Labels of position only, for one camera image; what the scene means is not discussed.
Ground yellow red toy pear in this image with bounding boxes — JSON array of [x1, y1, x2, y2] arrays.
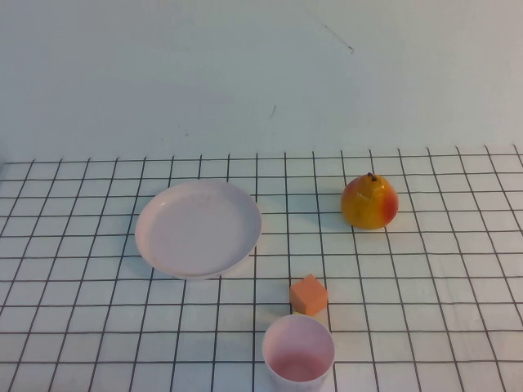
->
[[341, 171, 400, 230]]

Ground white black grid tablecloth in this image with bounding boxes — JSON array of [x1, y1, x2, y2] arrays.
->
[[0, 145, 523, 392]]

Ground orange cube block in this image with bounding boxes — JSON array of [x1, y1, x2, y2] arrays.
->
[[289, 274, 329, 317]]

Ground pink plastic cup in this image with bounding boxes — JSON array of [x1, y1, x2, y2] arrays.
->
[[261, 314, 336, 392]]

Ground pink round plate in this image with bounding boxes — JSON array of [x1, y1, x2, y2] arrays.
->
[[134, 180, 263, 281]]

